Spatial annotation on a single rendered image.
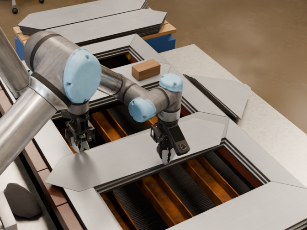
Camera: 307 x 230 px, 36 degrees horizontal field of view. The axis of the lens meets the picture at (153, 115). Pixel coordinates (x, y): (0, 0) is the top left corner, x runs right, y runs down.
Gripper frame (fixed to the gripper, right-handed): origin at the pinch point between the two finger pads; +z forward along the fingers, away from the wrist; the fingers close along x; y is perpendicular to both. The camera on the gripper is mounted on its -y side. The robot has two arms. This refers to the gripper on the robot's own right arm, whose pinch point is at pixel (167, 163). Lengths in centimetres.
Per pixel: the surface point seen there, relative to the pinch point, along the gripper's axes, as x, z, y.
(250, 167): -27.3, 2.6, -14.0
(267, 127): -57, 11, 7
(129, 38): -32, 1, 87
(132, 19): -42, 1, 104
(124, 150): 10.4, 0.7, 13.7
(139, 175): 10.7, 2.5, 1.6
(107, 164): 19.1, 0.7, 10.0
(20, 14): -34, 85, 301
